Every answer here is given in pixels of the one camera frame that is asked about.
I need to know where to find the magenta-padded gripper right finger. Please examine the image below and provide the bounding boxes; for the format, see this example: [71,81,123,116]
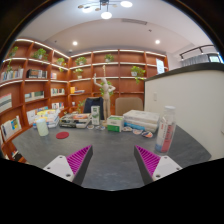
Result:
[133,144,183,186]

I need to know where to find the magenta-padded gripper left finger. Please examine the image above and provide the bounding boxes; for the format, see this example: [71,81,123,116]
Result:
[43,144,94,186]

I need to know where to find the clear bottle with pink label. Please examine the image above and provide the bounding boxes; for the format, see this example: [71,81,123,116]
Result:
[154,105,177,154]

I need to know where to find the flat round red coaster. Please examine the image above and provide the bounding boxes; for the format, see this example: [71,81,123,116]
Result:
[55,131,70,140]

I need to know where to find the yellow striped white mug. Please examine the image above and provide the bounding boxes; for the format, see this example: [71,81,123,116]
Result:
[35,118,50,137]

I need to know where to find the stack of dark books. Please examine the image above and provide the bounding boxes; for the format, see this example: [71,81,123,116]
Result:
[58,112,92,129]

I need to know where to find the stack of white boxes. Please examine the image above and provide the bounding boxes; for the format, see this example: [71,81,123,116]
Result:
[122,109,161,134]

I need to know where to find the tall green white carton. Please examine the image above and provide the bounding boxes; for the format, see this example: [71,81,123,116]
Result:
[90,105,101,126]

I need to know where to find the white partition with dark top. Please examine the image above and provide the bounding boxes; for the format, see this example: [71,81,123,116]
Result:
[143,62,224,161]

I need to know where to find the green white tissue box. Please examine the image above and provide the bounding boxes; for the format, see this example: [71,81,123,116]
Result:
[106,115,125,133]

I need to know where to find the chair with dark jacket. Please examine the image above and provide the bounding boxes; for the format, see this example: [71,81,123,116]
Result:
[82,96,105,116]

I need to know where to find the tan upholstered chair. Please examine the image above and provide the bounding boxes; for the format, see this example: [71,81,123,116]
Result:
[114,96,145,117]

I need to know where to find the orange wooden shelf unit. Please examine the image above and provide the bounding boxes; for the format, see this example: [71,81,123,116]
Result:
[0,37,170,163]

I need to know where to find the wooden artist mannequin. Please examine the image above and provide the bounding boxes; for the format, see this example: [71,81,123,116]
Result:
[92,64,117,126]

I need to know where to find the grey curtain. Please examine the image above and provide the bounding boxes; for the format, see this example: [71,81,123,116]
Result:
[180,53,211,68]

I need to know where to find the window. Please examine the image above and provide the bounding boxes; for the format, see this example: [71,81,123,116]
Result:
[208,53,222,64]

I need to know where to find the ceiling air vent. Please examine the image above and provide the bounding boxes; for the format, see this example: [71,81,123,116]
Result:
[121,18,148,26]

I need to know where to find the multi-bulb ceiling lamp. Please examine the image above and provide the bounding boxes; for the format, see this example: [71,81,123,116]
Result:
[77,0,134,20]

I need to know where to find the black ceiling track rail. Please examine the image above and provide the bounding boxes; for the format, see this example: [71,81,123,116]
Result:
[179,44,221,61]

